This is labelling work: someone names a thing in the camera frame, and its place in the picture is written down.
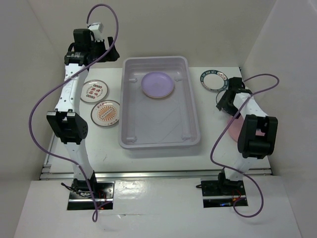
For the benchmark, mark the orange sunburst pattern plate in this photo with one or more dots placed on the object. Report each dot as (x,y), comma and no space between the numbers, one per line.
(105,113)

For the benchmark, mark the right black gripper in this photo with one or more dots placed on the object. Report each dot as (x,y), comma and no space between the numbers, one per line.
(223,103)

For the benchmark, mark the white plate red characters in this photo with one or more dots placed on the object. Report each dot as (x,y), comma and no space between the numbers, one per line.
(93,91)

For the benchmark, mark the white plate black outline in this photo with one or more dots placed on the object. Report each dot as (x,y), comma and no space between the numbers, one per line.
(219,96)

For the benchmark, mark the teal rimmed white plate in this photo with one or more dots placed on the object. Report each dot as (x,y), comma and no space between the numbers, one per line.
(214,80)

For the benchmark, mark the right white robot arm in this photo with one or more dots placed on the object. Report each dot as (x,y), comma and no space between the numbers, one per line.
(257,135)

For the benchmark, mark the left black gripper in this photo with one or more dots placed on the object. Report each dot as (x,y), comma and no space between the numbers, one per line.
(111,56)

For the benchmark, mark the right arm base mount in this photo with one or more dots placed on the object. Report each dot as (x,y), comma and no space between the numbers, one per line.
(222,192)

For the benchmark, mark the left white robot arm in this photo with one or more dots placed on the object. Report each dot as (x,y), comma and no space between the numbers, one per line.
(65,120)

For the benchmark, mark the lavender plastic plate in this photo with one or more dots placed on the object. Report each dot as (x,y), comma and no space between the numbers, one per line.
(157,84)

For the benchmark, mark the lavender plastic bin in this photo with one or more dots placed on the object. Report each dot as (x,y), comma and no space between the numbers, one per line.
(149,123)

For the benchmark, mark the pink plastic plate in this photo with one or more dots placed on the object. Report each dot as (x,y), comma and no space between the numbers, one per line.
(235,128)

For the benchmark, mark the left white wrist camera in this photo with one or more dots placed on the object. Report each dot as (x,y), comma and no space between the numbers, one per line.
(97,29)

